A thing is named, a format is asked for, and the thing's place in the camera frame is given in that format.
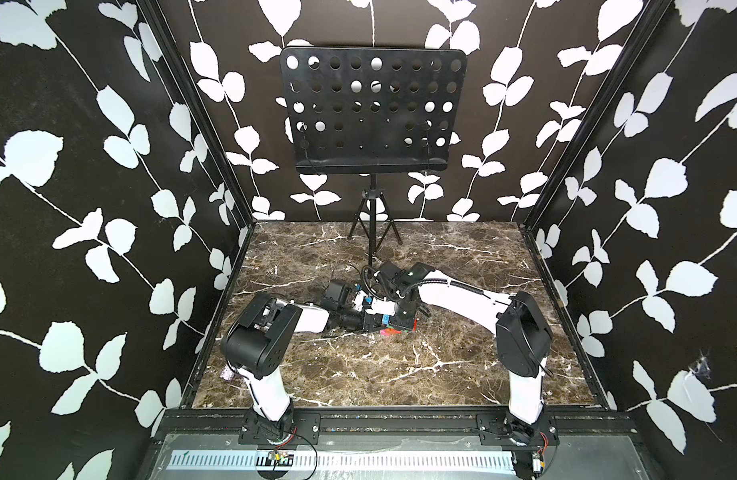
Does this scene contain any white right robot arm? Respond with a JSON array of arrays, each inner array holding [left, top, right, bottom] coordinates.
[[362, 262, 554, 428]]

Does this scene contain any black front rail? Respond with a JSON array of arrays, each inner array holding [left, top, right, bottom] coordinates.
[[156, 405, 637, 446]]

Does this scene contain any white perforated strip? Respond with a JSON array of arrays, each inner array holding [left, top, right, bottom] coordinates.
[[166, 450, 515, 475]]

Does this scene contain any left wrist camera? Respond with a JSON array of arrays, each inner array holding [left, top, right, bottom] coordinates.
[[352, 290, 374, 314]]

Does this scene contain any black music stand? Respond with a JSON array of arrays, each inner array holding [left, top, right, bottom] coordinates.
[[280, 46, 467, 259]]

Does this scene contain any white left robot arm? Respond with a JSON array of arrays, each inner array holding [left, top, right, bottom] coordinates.
[[222, 280, 397, 426]]

